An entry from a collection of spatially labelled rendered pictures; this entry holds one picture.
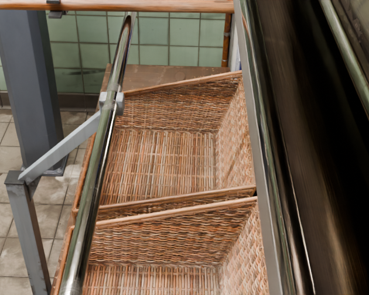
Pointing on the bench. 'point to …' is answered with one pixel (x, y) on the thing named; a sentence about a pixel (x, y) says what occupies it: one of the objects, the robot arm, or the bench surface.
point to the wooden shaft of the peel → (118, 6)
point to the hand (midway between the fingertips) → (55, 3)
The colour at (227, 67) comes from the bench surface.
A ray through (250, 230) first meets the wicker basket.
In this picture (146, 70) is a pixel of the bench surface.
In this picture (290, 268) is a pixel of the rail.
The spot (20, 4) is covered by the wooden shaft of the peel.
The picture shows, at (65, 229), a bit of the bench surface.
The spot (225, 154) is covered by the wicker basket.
